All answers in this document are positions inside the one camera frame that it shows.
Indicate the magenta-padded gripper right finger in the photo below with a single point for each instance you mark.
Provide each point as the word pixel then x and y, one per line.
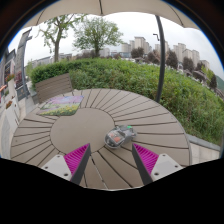
pixel 146 159

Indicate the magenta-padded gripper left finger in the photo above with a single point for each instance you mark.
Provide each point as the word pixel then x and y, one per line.
pixel 76 159

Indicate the transparent computer mouse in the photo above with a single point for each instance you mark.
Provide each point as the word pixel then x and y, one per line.
pixel 117 136

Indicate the floral print mouse pad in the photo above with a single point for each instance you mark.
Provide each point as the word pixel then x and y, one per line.
pixel 63 105

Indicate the brown slatted chair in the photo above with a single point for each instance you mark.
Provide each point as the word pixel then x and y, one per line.
pixel 53 86

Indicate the green hedge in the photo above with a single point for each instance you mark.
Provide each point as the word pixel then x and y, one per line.
pixel 140 83

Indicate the white planter box with flowers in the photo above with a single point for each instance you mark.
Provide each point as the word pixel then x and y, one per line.
pixel 8 110

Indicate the dark curved parasol pole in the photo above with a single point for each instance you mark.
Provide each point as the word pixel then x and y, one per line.
pixel 161 66

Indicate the grey sign pillar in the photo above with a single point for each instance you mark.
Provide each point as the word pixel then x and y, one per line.
pixel 21 63

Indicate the distant apartment buildings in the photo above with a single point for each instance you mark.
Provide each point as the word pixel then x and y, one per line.
pixel 180 53

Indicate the thin-crowned tree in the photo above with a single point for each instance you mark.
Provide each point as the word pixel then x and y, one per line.
pixel 56 33

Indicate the round-crowned tree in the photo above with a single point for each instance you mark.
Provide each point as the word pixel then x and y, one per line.
pixel 97 33

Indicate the beige parasol canopy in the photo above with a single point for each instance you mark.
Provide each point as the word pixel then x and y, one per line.
pixel 110 6

